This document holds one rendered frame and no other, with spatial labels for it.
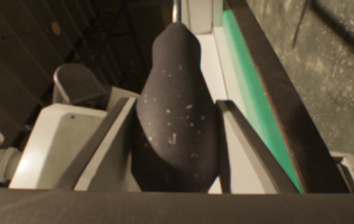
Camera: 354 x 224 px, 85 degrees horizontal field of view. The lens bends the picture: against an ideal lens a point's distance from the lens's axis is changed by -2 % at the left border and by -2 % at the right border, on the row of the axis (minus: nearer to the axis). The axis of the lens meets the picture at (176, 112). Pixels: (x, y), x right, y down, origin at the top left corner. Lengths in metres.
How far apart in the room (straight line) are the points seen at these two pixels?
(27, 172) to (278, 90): 0.38
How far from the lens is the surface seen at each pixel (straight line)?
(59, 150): 0.40
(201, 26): 0.37
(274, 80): 0.21
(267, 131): 0.17
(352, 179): 0.76
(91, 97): 0.52
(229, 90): 0.24
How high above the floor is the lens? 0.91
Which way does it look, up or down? 7 degrees up
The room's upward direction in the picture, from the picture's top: 95 degrees counter-clockwise
